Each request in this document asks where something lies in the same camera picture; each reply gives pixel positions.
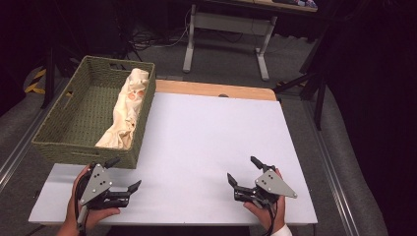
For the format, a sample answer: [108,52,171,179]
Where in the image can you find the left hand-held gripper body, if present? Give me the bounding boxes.
[76,162,132,232]

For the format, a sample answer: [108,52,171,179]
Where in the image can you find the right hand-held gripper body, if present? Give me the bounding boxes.
[233,167,299,210]

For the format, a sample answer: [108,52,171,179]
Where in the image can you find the cream baby pants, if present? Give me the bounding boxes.
[94,67,151,150]

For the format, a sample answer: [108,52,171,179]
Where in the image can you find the green woven basket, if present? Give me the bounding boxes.
[31,55,157,170]

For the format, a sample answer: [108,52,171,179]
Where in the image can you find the person's right hand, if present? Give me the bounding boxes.
[243,167,287,234]

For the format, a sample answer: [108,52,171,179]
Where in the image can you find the person's left hand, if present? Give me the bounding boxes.
[58,164,122,236]

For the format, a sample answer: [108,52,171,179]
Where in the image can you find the white board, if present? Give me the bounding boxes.
[28,91,319,226]

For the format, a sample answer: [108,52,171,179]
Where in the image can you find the wooden table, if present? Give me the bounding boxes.
[153,79,278,102]

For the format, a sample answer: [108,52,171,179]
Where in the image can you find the black tripod stand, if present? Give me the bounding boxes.
[272,26,328,132]

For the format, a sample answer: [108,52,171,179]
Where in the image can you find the black metal stand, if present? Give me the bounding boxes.
[40,47,80,109]

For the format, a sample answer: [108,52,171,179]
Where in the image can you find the yellow black hazard tape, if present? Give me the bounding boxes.
[24,67,73,97]

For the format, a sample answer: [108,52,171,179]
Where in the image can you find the black curtain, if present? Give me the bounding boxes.
[323,0,417,236]

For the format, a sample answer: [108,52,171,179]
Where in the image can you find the white-legged desk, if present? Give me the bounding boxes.
[182,0,319,82]

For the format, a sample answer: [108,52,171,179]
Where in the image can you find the right hand-held gripper cable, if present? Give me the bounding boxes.
[267,200,279,236]

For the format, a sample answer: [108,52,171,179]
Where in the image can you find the aluminium floor rail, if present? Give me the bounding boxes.
[0,77,72,195]
[303,99,362,236]

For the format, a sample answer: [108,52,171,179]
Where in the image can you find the bundle of floor cables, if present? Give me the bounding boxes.
[127,8,193,50]

